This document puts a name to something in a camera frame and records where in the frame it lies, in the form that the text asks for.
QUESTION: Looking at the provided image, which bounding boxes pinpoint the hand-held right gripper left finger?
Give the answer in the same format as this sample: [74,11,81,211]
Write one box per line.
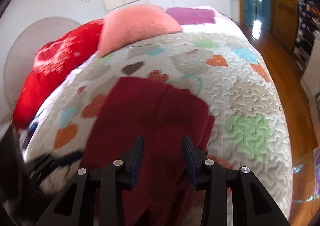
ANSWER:
[35,135,145,226]

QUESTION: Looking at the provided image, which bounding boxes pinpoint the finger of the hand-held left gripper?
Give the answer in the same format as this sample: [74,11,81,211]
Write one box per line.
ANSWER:
[29,151,84,181]

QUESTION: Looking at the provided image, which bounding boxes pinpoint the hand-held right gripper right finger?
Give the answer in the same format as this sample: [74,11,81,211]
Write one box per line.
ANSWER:
[182,135,290,226]

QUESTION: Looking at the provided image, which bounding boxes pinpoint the dark red sweater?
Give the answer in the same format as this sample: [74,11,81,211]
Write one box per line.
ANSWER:
[80,77,215,226]

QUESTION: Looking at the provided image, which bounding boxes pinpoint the shelf rack with clothes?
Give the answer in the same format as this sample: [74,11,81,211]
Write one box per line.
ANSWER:
[292,0,320,71]

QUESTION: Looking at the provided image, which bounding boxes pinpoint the heart patterned quilt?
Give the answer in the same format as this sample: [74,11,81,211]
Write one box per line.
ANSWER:
[22,32,294,226]

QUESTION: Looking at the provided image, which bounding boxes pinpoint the red floral duvet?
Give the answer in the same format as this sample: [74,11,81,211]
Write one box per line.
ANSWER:
[12,18,105,129]

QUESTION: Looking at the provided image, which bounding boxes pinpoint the rounded pale headboard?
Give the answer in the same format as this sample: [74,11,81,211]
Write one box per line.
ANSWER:
[2,17,82,106]

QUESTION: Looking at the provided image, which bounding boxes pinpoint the pink ribbed pillow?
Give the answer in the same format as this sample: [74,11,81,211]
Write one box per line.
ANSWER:
[97,4,183,58]

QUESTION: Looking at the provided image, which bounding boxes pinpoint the purple cloth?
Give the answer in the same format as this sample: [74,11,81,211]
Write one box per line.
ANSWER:
[165,7,216,25]

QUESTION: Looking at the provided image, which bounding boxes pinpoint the white cabinet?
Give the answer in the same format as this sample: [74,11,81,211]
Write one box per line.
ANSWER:
[300,46,320,96]

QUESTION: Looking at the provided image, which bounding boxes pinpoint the wooden door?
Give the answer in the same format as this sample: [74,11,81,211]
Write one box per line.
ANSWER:
[271,0,300,53]

